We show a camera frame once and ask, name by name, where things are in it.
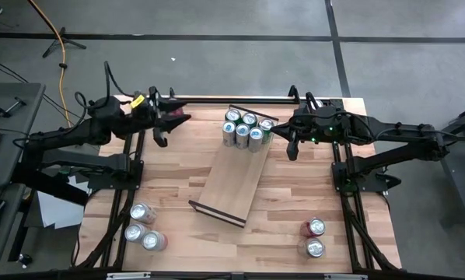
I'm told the yellow extension cable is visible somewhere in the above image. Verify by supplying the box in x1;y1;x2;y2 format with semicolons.
26;0;76;129

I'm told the silver frame bracket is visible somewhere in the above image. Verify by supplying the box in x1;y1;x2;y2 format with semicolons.
323;273;369;280
106;271;152;280

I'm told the black rig crossbeam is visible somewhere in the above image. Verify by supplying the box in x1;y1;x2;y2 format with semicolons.
0;268;465;280

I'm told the black tripod stand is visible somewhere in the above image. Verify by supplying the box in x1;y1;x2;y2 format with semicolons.
41;26;88;59

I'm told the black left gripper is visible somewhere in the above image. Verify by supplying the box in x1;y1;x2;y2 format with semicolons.
131;87;192;148

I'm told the wooden shelf black metal frame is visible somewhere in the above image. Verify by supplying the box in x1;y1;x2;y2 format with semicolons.
188;103;280;229

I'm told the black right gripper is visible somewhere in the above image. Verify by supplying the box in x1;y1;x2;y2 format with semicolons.
271;92;341;162

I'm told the white paper sheet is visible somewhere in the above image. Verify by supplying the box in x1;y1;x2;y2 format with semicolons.
67;174;92;194
37;190;86;230

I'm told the grey desk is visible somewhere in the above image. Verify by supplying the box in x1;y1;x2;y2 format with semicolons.
0;82;47;275

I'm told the black aluminium table frame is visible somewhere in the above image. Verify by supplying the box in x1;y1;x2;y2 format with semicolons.
73;95;400;273

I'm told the metal hand tool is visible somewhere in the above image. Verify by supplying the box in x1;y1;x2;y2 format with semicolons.
2;97;27;117

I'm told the black rig beam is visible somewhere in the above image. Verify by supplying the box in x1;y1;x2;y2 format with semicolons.
11;166;90;207

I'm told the dark grey side table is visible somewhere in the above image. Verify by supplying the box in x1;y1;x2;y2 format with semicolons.
411;101;465;229

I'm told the black caster wheel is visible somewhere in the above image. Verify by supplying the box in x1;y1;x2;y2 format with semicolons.
17;252;33;269

